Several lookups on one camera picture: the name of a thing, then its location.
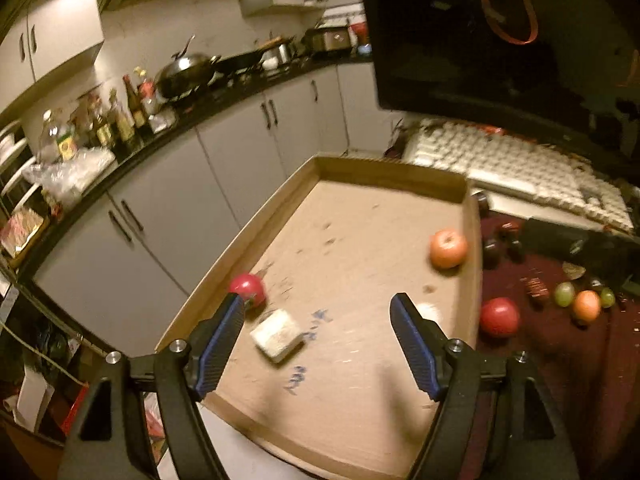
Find large red tomato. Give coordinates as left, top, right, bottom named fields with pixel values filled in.
left=480, top=297, right=521, bottom=338

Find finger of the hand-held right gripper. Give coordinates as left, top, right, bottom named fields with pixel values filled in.
left=522, top=217, right=601, bottom=266

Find large clear oil bottle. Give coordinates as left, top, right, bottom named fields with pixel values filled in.
left=40, top=110, right=78, bottom=163

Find row of sauce bottles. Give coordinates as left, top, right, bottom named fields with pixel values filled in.
left=75, top=67, right=161, bottom=153

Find shallow cardboard tray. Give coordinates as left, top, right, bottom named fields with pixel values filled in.
left=155, top=155, right=483, bottom=480

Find packaged food tray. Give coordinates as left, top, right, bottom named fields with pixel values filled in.
left=0, top=210, right=51, bottom=261

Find silver rice cooker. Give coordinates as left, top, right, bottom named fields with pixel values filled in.
left=305, top=26, right=353, bottom=56

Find orange-red apple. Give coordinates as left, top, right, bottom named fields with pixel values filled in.
left=430, top=229, right=469, bottom=270

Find small orange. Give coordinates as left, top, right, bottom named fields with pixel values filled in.
left=572, top=290, right=602, bottom=324

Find clear plastic bag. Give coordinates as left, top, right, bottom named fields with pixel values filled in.
left=22, top=147, right=118, bottom=208

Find white foam block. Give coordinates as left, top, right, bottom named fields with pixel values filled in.
left=250, top=309, right=305, bottom=363

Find grey base cabinets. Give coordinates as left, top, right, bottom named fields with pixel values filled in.
left=30, top=62, right=376, bottom=331

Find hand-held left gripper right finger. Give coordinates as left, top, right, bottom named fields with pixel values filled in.
left=390, top=292, right=581, bottom=480

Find steel wok with lid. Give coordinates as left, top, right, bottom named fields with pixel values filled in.
left=155, top=35, right=221, bottom=101

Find small red tomato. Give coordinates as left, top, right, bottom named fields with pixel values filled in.
left=229, top=273, right=267, bottom=309

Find steel kettle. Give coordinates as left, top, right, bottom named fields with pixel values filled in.
left=262, top=42, right=296, bottom=68

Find white dish rack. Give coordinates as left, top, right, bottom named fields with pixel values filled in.
left=0, top=120, right=41, bottom=201

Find red cable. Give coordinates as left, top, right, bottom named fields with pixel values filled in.
left=457, top=0, right=538, bottom=46

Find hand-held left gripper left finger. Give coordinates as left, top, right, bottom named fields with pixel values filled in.
left=57, top=292, right=246, bottom=480

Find white computer keyboard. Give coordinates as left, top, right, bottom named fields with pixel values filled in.
left=405, top=120, right=636, bottom=233

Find black frying pan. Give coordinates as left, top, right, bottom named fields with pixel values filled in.
left=212, top=37, right=283, bottom=76

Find black computer monitor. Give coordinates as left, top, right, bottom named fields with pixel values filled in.
left=352, top=0, right=640, bottom=171

